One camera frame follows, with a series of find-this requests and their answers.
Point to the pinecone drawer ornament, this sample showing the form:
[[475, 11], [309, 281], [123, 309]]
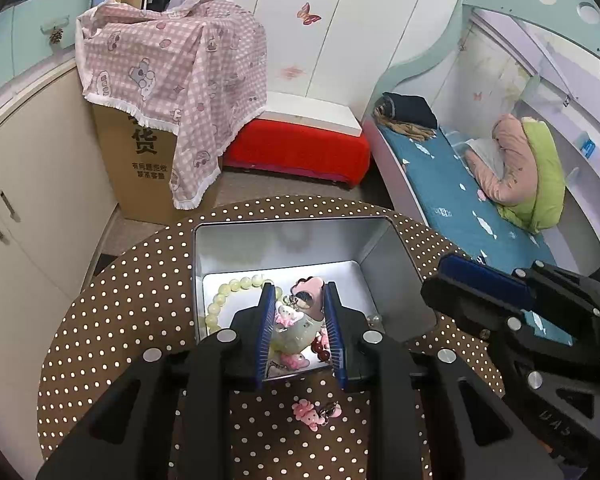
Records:
[[56, 35]]

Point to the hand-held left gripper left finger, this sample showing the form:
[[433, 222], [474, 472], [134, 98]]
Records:
[[266, 330]]

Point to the brown cardboard box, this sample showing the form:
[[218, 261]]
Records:
[[140, 170]]

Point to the grey metal box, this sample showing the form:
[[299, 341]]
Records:
[[290, 245]]

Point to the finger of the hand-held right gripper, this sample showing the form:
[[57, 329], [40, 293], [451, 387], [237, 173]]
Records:
[[480, 277], [460, 305]]

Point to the pink heart-shaped charm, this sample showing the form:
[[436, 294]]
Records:
[[307, 287]]

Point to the green blanket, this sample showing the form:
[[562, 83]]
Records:
[[545, 175]]

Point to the folded tan garment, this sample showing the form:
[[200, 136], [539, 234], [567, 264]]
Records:
[[405, 130]]

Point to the faded pink butterfly sticker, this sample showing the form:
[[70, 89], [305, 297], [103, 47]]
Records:
[[292, 72]]

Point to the white pillow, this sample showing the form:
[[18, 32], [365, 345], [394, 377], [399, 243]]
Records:
[[482, 155]]

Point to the teal drawer unit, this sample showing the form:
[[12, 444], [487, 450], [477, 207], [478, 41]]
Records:
[[25, 25]]

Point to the white wardrobe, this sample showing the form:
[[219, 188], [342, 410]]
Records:
[[340, 60]]

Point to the folded dark clothes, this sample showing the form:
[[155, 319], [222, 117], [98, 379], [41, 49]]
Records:
[[412, 109]]

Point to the white board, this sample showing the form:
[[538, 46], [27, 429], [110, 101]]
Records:
[[305, 112]]

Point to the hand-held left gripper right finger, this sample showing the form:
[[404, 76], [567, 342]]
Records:
[[336, 335]]

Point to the teal bunk bed frame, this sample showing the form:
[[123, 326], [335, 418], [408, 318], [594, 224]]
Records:
[[430, 50]]

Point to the red ottoman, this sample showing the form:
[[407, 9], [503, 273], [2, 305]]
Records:
[[300, 152]]

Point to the pink quilt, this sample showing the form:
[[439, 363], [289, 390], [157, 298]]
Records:
[[510, 160]]

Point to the red butterfly sticker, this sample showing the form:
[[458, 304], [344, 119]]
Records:
[[307, 14]]

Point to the beige cabinet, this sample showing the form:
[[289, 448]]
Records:
[[40, 210]]

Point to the blue patterned bedsheet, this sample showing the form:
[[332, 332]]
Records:
[[440, 185]]

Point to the pink checked cloth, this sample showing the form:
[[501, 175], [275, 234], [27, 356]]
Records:
[[180, 70]]

